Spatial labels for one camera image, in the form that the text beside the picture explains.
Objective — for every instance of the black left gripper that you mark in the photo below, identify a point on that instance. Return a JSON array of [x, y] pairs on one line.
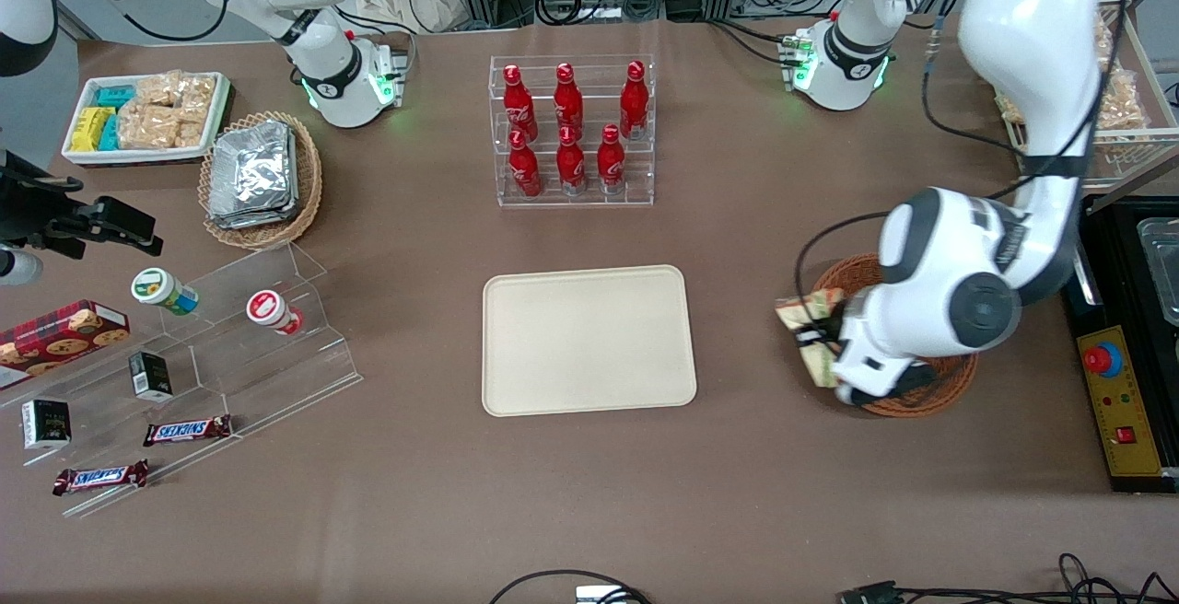
[[819, 331]]

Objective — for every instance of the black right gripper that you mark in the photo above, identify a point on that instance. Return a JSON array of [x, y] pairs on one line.
[[35, 209]]

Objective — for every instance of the triangle sandwich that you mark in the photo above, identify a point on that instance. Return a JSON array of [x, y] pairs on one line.
[[794, 311]]

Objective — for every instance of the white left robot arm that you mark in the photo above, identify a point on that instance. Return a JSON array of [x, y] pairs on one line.
[[949, 272]]

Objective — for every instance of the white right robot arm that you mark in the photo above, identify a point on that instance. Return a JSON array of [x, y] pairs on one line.
[[322, 52]]

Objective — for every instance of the white rectangular snack tray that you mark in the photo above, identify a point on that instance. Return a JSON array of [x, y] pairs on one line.
[[138, 156]]

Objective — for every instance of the brown round wicker basket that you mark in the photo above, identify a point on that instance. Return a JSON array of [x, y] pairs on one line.
[[949, 385]]

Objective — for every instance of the light oval wicker basket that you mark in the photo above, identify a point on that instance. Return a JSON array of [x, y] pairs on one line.
[[309, 180]]

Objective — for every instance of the cream plastic tray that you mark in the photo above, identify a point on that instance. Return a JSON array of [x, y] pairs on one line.
[[589, 342]]

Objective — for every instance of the green lid drink cup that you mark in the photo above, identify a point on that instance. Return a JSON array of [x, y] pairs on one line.
[[157, 289]]

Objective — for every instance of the teal snack packet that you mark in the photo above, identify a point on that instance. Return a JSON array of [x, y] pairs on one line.
[[116, 96], [110, 133]]

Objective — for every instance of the clear bag rice crackers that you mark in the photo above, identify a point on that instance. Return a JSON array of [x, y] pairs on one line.
[[198, 93], [157, 88], [191, 128], [147, 128]]

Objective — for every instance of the yellow snack packet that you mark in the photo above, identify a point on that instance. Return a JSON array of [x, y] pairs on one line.
[[90, 129]]

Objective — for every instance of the silver foil pack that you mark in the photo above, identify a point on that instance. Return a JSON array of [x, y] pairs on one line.
[[250, 167], [253, 220]]

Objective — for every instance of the red cookie box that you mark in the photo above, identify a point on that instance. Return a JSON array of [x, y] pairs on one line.
[[55, 337]]

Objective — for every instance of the small black box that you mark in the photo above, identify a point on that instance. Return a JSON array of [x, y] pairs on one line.
[[150, 376], [46, 423]]

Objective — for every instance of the red lid drink cup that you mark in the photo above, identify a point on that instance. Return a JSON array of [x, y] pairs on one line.
[[269, 309]]

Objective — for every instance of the clear acrylic stepped stand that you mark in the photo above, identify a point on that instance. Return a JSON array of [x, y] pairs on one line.
[[276, 374]]

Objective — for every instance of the brown snickers bar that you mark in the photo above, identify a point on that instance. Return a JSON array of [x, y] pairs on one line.
[[99, 477], [187, 430]]

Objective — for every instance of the red cola bottle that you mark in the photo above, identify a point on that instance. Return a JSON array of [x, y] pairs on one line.
[[571, 169], [525, 171], [634, 105], [519, 107], [567, 102], [611, 167]]

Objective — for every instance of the red emergency stop button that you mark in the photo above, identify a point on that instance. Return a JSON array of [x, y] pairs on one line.
[[1102, 360]]

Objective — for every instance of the clear bagged pastry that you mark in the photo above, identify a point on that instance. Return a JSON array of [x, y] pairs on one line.
[[1103, 38], [1122, 87], [1009, 111], [1126, 118]]

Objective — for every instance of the black yellow control box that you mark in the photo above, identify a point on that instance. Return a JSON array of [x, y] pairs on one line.
[[1128, 401]]

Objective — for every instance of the clear acrylic bottle rack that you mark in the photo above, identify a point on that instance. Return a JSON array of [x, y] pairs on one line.
[[589, 79]]

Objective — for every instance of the small white device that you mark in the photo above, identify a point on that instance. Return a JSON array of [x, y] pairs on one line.
[[599, 596]]

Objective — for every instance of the clear plastic container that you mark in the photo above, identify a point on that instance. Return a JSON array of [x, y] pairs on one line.
[[1162, 268]]

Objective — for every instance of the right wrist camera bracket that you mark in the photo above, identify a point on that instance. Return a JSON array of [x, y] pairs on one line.
[[32, 194]]

